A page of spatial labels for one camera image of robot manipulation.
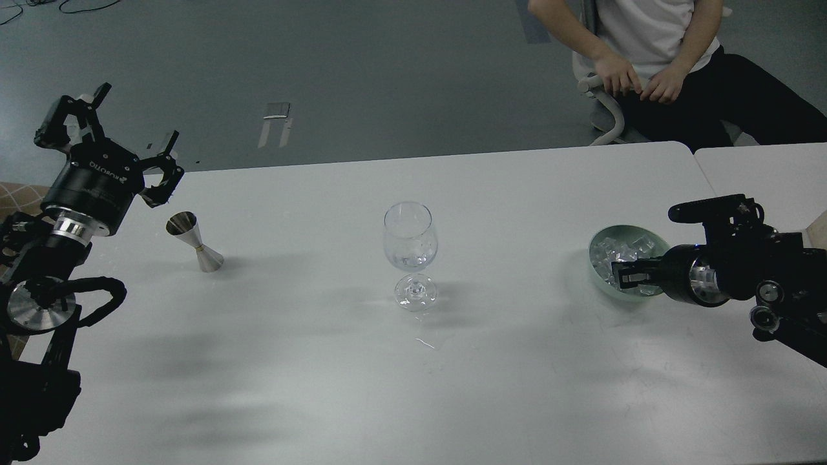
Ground clear wine glass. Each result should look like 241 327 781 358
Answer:
383 202 438 311

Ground person right hand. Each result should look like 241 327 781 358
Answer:
591 50 644 97

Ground person left hand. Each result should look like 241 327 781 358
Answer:
639 64 689 104

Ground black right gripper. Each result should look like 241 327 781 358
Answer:
611 245 731 308

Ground white office chair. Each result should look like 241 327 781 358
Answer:
577 1 744 145

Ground person in white shirt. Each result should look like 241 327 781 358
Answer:
527 1 825 151

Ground pile of ice cubes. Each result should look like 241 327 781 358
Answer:
592 234 666 296

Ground black floor cable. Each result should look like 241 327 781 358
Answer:
0 0 122 25

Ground green bowl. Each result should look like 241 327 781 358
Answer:
587 224 673 301

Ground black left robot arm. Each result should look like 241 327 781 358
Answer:
1 83 184 464

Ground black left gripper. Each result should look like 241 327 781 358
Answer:
34 82 185 238

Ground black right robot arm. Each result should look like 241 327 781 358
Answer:
611 194 826 367

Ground steel double jigger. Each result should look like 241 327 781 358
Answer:
165 211 224 272

